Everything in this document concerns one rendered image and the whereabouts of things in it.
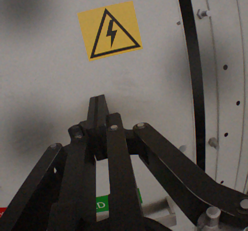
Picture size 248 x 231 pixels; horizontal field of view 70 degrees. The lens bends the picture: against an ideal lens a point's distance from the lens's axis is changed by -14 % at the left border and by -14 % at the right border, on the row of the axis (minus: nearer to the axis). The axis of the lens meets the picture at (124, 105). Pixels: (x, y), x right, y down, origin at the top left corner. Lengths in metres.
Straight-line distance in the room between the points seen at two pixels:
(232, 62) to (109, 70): 0.17
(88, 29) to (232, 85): 0.21
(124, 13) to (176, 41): 0.06
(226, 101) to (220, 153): 0.09
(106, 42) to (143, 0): 0.06
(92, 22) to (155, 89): 0.09
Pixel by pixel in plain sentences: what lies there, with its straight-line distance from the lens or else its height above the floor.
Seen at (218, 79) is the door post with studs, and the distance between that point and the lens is 0.29.
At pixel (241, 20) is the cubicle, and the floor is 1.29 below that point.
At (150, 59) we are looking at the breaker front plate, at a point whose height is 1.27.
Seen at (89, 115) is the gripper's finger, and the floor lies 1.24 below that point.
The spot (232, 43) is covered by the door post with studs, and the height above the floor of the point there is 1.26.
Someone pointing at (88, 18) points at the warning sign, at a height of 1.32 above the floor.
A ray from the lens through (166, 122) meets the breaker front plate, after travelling 0.24.
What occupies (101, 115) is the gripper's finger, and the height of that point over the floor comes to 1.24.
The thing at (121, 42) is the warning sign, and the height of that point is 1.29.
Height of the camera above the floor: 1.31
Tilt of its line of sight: 22 degrees down
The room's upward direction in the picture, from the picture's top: 13 degrees counter-clockwise
